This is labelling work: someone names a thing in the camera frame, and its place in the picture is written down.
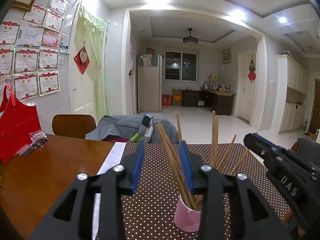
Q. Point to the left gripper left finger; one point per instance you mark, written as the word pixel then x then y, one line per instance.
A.
pixel 120 180

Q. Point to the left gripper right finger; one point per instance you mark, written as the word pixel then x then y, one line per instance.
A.
pixel 206 181

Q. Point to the pink paper cup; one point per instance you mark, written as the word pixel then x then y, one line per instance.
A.
pixel 186 219

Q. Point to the chopstick leaning in cup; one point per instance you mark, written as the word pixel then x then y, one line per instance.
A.
pixel 227 153

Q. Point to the brown dotted placemat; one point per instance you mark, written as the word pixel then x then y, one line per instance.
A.
pixel 149 213

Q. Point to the loose chopstick on mat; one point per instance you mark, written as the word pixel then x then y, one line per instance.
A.
pixel 235 169

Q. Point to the brown wooden chair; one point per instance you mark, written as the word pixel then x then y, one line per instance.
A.
pixel 73 125

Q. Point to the dark wooden desk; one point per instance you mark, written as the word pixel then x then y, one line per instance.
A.
pixel 220 102

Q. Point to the orange cardboard box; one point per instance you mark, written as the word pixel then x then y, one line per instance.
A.
pixel 176 98

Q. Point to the red cardboard box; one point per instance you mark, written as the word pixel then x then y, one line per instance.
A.
pixel 166 100

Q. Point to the plastic packet on table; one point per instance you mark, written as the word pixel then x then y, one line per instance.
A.
pixel 38 138

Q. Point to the red door hanging ornament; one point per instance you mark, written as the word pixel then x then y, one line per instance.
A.
pixel 252 75

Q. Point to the window with bars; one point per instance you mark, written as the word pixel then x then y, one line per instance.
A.
pixel 180 66

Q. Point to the white refrigerator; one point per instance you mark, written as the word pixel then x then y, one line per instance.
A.
pixel 149 82

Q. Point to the red gift bag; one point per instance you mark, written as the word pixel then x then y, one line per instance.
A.
pixel 16 123

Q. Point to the ceiling fan lamp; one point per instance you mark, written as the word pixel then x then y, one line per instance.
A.
pixel 190 40

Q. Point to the green curtain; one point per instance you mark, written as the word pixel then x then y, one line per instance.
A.
pixel 90 35

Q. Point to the white wall cabinet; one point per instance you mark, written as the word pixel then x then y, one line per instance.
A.
pixel 292 91

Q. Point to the red diamond wall decoration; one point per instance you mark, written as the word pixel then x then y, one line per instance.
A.
pixel 82 60

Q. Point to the small framed wall picture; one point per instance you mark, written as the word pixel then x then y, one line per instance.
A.
pixel 226 56

